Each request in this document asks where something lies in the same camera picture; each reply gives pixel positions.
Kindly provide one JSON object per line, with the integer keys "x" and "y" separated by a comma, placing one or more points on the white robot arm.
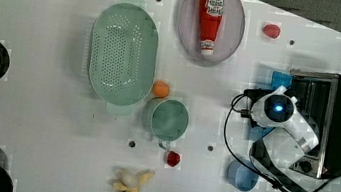
{"x": 291, "y": 138}

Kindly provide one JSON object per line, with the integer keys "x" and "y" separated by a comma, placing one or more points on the black toaster oven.
{"x": 319, "y": 99}

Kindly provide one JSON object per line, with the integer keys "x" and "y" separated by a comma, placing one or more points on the orange toy fruit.
{"x": 161, "y": 89}

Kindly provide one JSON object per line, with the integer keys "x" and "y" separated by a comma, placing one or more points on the green mug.
{"x": 166, "y": 119}

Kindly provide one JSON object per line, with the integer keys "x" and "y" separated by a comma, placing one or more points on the small red apple toy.
{"x": 173, "y": 159}

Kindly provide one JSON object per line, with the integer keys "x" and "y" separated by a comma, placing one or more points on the green colander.
{"x": 123, "y": 52}

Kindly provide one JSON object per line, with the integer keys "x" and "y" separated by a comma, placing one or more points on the grey oval plate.
{"x": 229, "y": 36}

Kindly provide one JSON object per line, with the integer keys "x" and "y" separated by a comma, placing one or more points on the peeled toy banana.
{"x": 128, "y": 181}

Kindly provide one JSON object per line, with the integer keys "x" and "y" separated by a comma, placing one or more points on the red ketchup bottle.
{"x": 210, "y": 16}

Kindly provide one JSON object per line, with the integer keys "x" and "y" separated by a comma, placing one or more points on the blue bowl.
{"x": 242, "y": 176}

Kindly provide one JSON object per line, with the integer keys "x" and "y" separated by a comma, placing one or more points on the toy strawberry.
{"x": 272, "y": 31}

